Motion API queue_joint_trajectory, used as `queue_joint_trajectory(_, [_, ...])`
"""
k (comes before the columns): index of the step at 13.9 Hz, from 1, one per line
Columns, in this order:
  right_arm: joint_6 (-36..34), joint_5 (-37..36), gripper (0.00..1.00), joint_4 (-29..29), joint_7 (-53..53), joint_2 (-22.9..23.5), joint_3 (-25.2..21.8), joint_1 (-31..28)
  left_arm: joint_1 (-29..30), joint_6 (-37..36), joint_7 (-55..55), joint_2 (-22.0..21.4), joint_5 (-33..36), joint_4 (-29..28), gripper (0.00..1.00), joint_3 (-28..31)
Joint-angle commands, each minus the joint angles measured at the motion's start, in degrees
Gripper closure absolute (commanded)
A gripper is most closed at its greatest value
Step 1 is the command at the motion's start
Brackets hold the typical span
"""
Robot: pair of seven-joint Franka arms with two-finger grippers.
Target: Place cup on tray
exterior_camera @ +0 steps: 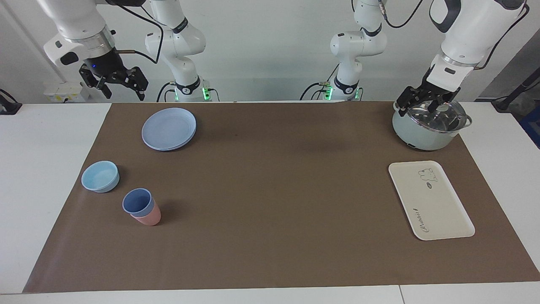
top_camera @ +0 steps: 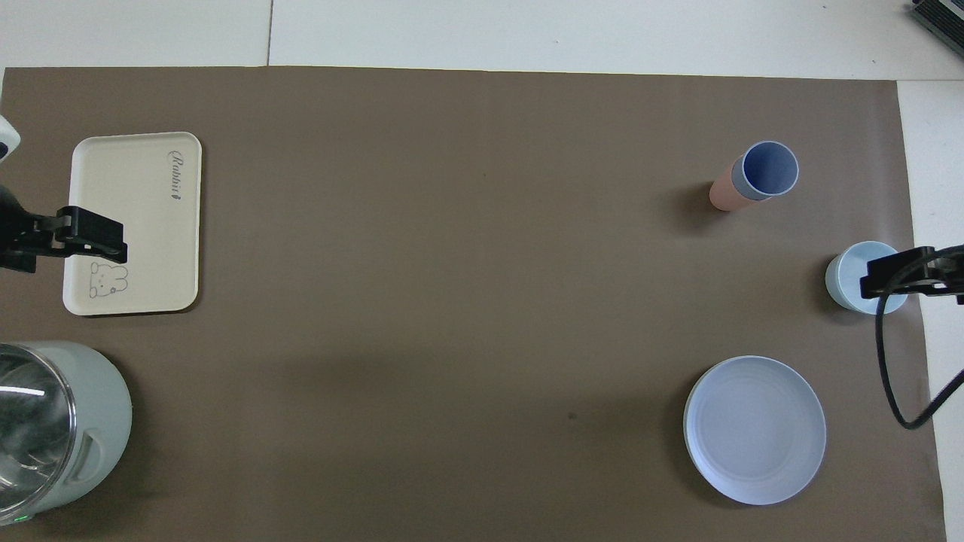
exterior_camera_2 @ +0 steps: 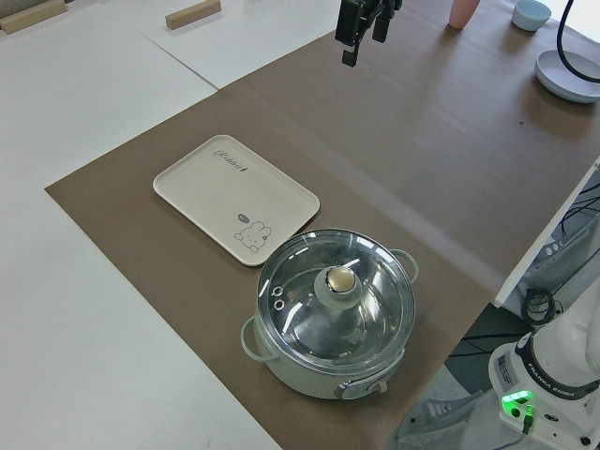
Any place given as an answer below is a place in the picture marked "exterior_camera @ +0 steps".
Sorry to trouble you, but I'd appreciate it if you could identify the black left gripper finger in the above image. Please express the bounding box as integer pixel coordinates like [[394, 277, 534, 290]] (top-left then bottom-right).
[[396, 86, 427, 117], [427, 94, 459, 114]]

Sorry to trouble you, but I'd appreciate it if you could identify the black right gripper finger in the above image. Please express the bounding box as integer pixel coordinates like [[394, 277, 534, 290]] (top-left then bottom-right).
[[125, 67, 149, 101], [79, 67, 113, 99]]

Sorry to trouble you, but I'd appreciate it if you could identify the blue plastic cup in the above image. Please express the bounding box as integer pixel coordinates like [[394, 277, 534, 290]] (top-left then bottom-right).
[[122, 188, 156, 218]]

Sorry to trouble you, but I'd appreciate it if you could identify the pink plastic cup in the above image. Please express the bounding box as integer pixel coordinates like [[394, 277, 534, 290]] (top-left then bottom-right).
[[130, 198, 162, 226]]

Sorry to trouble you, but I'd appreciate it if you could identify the cream rectangular tray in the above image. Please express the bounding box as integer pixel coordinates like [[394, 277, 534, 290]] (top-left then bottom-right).
[[388, 160, 476, 241]]

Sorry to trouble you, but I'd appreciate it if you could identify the glass pot lid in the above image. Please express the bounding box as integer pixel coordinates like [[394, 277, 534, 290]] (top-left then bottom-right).
[[399, 100, 469, 134]]

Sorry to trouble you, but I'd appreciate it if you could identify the pale green cooking pot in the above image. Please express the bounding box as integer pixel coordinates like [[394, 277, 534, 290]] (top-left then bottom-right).
[[392, 100, 473, 151]]

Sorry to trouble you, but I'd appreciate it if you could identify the white power strip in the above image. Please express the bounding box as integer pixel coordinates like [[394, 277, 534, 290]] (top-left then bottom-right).
[[44, 82, 91, 103]]

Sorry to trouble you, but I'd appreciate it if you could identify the blue plastic plate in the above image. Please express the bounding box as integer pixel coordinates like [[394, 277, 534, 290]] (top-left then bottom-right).
[[141, 107, 197, 152]]

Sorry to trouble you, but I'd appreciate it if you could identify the black stand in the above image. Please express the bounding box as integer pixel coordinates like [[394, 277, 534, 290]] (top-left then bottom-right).
[[491, 68, 540, 113]]

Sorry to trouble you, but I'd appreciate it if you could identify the blue box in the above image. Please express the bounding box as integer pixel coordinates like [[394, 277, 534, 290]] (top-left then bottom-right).
[[519, 106, 540, 148]]

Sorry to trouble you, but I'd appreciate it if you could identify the light blue bowl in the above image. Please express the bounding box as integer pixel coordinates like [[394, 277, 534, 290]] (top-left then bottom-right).
[[81, 160, 120, 193]]

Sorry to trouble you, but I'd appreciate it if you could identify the brown table mat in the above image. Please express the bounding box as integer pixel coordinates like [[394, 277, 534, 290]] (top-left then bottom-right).
[[22, 101, 540, 294]]

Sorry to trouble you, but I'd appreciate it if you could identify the black base cable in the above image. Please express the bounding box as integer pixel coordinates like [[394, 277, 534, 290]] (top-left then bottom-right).
[[156, 81, 175, 102], [300, 63, 340, 101]]

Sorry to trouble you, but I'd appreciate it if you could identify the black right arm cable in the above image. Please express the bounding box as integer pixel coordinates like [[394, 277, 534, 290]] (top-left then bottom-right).
[[111, 2, 164, 65]]

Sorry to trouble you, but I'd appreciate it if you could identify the black clamp mount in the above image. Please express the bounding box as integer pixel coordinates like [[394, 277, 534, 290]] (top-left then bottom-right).
[[0, 89, 22, 115]]

